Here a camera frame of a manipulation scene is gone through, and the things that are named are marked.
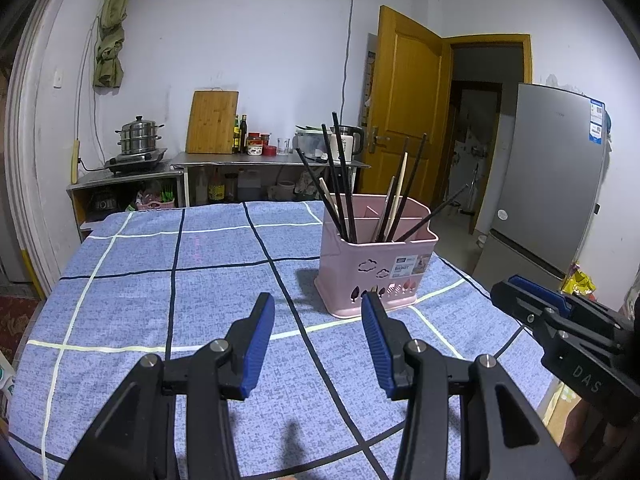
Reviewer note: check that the long steel counter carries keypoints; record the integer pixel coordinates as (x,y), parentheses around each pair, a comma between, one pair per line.
(225,159)

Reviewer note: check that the wooden cutting board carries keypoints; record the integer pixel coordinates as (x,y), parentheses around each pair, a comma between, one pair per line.
(212,122)

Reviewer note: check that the yellow wooden door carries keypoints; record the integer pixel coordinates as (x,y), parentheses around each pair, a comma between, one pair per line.
(405,85)

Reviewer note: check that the brown bottle yellow label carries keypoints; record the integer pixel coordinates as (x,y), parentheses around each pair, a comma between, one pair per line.
(215,190)

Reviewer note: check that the white wall switch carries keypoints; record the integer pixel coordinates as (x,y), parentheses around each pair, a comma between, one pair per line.
(58,77)

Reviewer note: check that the black cooktop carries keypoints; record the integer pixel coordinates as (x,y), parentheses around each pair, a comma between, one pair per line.
(135,162)

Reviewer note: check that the red patterned rug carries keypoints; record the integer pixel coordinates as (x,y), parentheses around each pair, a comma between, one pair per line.
(17,320)

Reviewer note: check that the pink plastic utensil basket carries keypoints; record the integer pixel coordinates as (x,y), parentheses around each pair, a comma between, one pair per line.
(370,265)

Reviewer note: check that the yellow door frame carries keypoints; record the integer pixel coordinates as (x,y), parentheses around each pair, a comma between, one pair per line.
(490,38)

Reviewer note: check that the person's right hand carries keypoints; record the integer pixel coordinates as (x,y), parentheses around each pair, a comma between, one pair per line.
(582,430)

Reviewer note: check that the grey refrigerator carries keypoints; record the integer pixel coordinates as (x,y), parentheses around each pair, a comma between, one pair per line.
(545,170)

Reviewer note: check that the low steel counter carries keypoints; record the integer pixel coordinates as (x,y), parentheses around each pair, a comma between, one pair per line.
(95,182)

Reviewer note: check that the blue checked tablecloth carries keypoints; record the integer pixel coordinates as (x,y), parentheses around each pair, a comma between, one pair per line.
(200,300)

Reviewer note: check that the yellow snack bag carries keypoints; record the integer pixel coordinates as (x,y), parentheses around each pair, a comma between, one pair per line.
(580,282)

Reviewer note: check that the yellowed power strip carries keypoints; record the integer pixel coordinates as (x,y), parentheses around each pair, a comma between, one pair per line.
(76,160)

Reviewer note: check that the wall calendar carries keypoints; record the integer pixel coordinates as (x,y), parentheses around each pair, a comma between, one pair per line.
(370,80)

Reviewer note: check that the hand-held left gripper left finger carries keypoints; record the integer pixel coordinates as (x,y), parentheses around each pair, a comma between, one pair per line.
(257,347)

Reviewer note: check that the small red lid jar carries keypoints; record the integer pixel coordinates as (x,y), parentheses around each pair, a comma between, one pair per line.
(265,138)

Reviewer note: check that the clear glass cup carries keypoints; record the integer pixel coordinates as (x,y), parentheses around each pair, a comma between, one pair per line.
(283,147)

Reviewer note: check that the green hanging cloth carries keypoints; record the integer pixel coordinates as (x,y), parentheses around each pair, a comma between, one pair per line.
(112,35)

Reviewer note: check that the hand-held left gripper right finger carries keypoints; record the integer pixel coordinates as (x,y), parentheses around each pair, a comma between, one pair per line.
(376,347)

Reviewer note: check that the red bowl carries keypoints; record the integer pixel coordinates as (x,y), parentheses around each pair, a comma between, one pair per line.
(270,151)

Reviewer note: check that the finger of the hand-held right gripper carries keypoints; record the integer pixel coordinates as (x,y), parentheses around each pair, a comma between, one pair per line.
(520,305)
(542,290)

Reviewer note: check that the steel steamer pot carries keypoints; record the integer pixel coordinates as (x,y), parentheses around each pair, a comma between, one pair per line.
(140,135)

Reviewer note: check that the pile of black chopsticks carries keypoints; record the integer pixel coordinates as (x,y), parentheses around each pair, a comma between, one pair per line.
(351,225)

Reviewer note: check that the white electric kettle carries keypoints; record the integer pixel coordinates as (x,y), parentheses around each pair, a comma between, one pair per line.
(352,142)

